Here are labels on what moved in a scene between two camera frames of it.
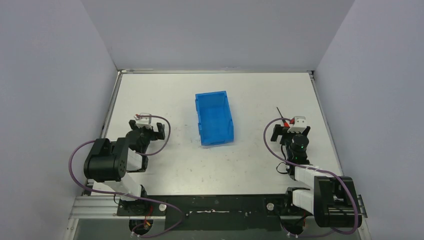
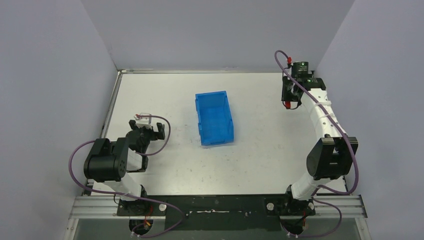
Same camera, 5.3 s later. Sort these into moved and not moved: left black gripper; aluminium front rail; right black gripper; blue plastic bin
Moved: right black gripper
Not moved: aluminium front rail; left black gripper; blue plastic bin
